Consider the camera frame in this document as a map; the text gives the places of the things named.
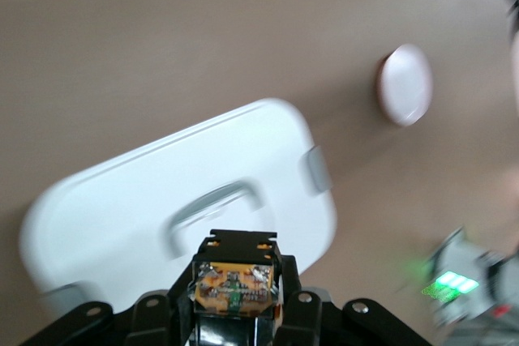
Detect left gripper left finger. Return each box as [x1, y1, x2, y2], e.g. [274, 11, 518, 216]
[19, 254, 196, 346]

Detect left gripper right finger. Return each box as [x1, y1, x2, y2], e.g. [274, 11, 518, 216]
[278, 254, 431, 346]

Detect white lunch box grey clips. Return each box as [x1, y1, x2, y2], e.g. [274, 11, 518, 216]
[18, 96, 338, 315]

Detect pink round plate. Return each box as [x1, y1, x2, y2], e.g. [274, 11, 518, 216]
[375, 43, 435, 128]

